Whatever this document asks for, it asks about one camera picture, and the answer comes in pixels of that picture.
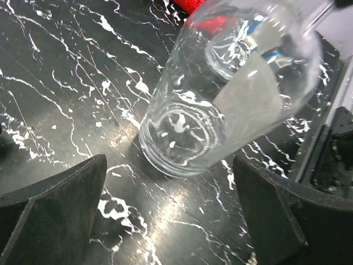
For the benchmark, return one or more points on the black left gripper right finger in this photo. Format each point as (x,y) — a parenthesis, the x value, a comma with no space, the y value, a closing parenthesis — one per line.
(290,223)

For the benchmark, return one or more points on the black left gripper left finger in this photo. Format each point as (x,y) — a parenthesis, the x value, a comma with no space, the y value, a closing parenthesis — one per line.
(50,221)

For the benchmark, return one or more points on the red glitter tube bottle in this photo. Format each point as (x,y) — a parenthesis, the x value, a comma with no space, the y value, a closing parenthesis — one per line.
(189,5)

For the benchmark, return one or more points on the clear bottle white cap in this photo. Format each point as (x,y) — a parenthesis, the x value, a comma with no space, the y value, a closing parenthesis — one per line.
(237,70)

